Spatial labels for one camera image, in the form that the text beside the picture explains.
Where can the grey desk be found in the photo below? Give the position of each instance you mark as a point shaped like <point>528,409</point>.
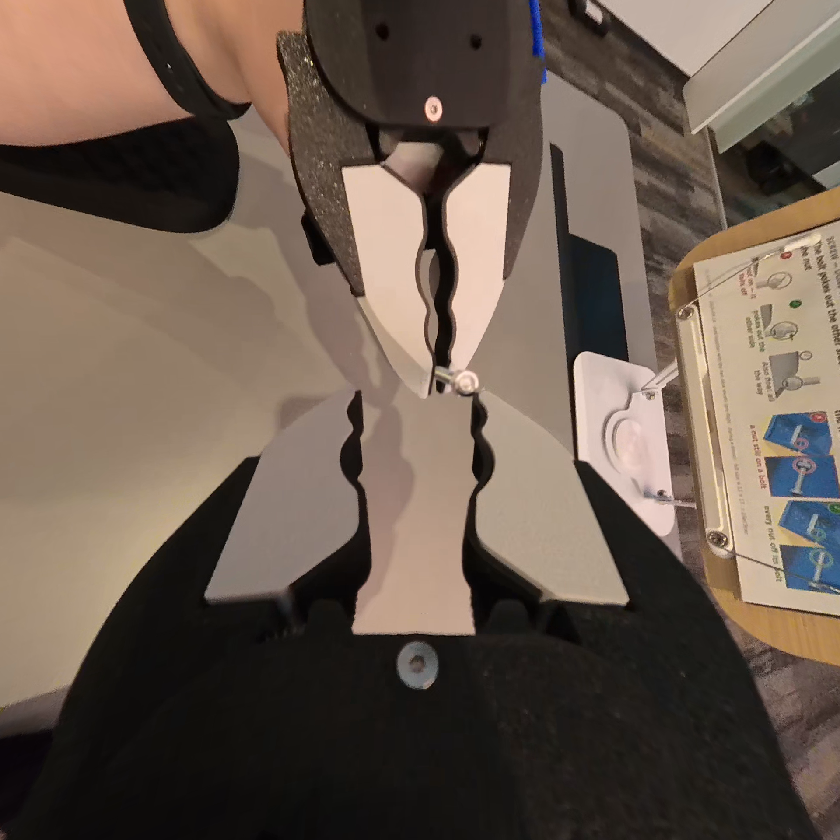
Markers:
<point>131,394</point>

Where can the silver bolt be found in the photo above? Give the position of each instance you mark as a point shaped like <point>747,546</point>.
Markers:
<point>449,379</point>

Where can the person's left hand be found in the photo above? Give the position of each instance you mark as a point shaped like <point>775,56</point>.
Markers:
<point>249,46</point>

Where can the black wristband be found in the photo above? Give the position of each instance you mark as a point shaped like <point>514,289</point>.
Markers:
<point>177,72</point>

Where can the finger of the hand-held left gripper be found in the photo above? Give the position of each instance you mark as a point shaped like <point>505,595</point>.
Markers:
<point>387,262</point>
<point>479,249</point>

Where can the black floor power box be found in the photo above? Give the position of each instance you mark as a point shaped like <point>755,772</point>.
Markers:
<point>594,13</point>

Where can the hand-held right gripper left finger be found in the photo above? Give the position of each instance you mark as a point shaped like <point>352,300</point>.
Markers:
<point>289,518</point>

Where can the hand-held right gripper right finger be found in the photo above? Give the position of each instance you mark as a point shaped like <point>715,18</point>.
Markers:
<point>544,525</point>

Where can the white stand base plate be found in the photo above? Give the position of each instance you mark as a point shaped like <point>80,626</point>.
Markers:
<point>604,394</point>

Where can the person's left forearm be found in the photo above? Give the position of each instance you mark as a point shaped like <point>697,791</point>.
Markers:
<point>65,65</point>

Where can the silver hex nut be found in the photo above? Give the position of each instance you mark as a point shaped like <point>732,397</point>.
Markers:
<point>467,382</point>

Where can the light wooden board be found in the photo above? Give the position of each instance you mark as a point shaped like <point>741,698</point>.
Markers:
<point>722,236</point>

